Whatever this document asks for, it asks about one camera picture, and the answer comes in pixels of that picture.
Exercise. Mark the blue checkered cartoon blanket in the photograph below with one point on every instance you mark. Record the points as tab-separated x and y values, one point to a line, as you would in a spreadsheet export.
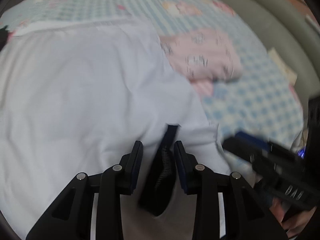
242	87

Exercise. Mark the white shirt navy trim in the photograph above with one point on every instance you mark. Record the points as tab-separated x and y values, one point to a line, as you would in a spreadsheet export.
75	98

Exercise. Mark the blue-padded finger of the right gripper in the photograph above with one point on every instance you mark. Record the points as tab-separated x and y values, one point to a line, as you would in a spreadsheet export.
241	149
255	141

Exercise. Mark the cream folded cloth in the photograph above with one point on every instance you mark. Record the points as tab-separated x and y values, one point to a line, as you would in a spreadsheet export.
288	72

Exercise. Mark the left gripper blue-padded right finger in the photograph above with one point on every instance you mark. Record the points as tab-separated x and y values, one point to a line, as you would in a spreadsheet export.
186	168

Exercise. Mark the folded pink patterned clothing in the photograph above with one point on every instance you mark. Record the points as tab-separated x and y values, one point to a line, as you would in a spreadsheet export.
204	54

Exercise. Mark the person's right hand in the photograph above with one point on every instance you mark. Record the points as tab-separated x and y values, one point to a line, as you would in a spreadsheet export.
293	225

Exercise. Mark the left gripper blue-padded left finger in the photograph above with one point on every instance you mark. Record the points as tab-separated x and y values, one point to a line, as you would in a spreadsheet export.
129	173

